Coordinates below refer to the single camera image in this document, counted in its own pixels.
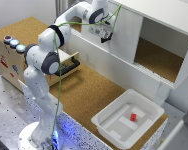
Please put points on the red button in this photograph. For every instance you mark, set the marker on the red button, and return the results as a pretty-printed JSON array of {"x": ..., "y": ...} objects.
[{"x": 8, "y": 39}]

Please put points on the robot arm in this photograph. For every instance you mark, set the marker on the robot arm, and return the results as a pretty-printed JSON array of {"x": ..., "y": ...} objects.
[{"x": 36, "y": 80}]

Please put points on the white sliding door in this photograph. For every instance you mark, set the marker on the white sliding door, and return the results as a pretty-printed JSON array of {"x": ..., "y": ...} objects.
[{"x": 127, "y": 33}]

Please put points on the white cabinet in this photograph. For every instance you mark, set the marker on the white cabinet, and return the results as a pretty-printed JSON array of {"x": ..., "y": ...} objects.
[{"x": 167, "y": 20}]

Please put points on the green button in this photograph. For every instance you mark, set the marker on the green button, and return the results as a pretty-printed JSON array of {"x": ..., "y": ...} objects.
[{"x": 20, "y": 48}]

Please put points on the blue button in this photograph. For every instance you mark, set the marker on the blue button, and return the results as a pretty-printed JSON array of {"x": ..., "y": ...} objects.
[{"x": 14, "y": 42}]

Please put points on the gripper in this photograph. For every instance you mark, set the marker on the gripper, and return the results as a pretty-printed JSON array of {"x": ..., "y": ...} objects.
[{"x": 98, "y": 31}]

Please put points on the wooden drawer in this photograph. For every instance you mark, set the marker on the wooden drawer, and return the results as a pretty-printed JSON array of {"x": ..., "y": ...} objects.
[{"x": 69, "y": 54}]

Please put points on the pink block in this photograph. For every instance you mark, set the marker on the pink block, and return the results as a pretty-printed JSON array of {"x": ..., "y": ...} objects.
[{"x": 133, "y": 116}]

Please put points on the white plastic box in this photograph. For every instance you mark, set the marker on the white plastic box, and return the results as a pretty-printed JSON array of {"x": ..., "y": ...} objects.
[{"x": 114, "y": 128}]

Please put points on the wooden drawer box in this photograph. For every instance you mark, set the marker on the wooden drawer box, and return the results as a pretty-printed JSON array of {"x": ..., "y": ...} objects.
[{"x": 27, "y": 28}]

